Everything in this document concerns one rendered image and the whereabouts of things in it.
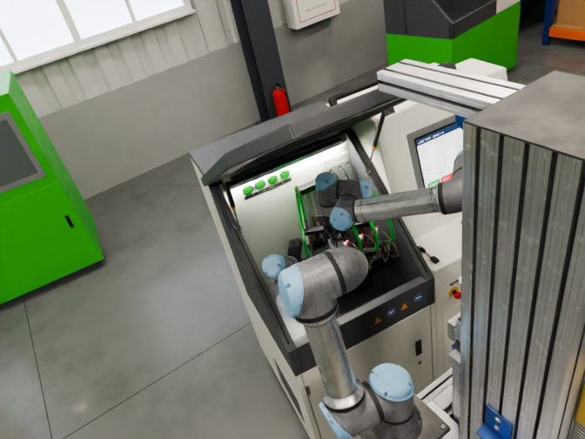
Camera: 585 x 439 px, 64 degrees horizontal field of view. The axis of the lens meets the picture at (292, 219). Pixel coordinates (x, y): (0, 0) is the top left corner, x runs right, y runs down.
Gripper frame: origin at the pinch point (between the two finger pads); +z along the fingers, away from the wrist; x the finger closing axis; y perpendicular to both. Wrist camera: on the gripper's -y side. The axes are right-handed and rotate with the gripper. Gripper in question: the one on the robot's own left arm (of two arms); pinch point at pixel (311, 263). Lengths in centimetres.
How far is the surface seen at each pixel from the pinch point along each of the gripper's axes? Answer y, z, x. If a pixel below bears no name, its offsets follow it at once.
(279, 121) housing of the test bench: -72, 22, -13
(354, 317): 23.1, 16.0, 8.5
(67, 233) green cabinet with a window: -78, 101, -249
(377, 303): 19.0, 22.6, 17.0
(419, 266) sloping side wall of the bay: 6.3, 34.2, 34.9
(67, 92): -237, 145, -289
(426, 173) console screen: -33, 39, 46
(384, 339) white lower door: 34, 38, 13
